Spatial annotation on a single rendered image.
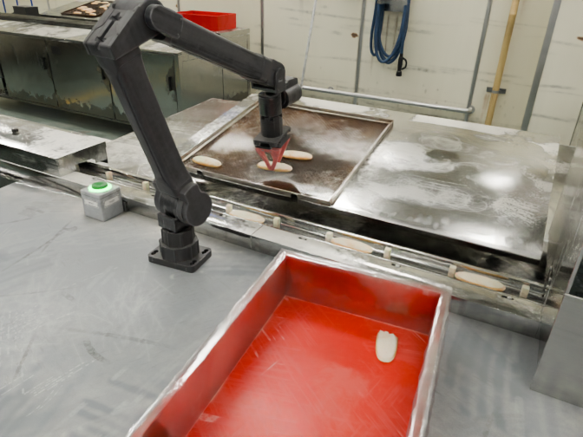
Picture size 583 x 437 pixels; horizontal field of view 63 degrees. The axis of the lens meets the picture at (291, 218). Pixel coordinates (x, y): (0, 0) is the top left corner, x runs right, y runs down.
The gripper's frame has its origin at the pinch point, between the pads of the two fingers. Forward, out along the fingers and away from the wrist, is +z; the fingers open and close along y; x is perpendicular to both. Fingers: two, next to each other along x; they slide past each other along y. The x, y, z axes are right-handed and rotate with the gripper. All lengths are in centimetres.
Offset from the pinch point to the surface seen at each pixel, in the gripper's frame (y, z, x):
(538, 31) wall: -344, 47, 88
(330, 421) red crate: 65, 3, 36
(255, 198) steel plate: 0.7, 12.0, -6.3
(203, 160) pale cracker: -1.4, 3.4, -23.1
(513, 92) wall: -337, 96, 80
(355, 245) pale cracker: 20.4, 5.6, 27.8
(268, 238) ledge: 25.6, 4.3, 8.9
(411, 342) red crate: 43, 6, 44
